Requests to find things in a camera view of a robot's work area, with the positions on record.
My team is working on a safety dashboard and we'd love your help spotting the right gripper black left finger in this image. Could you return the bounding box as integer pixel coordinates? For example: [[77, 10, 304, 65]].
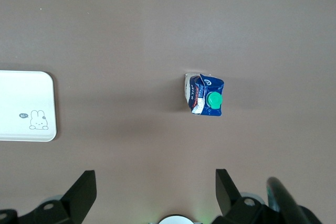
[[17, 170, 98, 224]]

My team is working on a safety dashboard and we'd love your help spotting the blue milk carton green cap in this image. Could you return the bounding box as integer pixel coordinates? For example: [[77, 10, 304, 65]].
[[184, 72, 225, 117]]

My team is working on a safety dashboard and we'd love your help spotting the brown table mat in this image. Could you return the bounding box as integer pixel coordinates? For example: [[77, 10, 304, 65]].
[[0, 0, 336, 224]]

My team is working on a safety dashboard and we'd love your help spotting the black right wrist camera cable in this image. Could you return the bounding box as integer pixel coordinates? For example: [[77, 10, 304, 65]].
[[266, 176, 323, 224]]

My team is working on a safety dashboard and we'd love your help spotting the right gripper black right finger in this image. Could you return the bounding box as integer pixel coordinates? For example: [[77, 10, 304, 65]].
[[214, 168, 279, 224]]

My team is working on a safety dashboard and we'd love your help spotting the white tray with bunny print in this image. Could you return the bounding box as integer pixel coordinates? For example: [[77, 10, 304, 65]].
[[0, 70, 57, 142]]

